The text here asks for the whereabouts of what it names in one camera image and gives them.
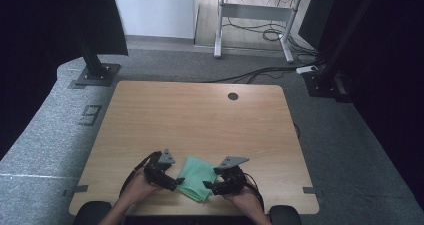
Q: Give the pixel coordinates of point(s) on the person's left hand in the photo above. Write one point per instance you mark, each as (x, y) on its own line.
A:
(138, 188)

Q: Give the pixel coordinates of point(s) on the white desk frame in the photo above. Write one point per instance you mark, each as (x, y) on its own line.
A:
(253, 13)

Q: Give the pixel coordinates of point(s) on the dark curtain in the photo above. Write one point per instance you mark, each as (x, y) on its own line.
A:
(50, 51)
(393, 85)

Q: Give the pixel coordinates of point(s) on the white power strip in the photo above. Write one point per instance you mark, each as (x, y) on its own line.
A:
(306, 69)

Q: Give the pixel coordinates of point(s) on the person's left leg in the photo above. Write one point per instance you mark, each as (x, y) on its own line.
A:
(91, 213)

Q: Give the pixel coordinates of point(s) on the green microfibre cloth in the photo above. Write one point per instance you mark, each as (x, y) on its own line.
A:
(195, 178)

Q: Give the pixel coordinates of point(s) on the dark round table grommet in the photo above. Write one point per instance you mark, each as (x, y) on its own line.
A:
(233, 96)

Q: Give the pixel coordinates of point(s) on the grey tape strip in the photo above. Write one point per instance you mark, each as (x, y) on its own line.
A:
(76, 189)
(311, 190)

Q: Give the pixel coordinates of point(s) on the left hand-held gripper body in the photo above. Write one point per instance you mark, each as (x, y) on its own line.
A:
(158, 170)

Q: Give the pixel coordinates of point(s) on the black stand with base plate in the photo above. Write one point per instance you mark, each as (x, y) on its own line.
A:
(95, 71)

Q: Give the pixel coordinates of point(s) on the person's right hand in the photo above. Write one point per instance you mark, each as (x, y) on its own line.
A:
(243, 200)

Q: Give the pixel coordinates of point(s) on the black stand with dark base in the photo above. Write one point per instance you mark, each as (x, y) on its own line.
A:
(325, 81)

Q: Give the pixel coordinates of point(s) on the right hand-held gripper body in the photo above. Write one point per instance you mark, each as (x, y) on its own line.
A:
(233, 175)

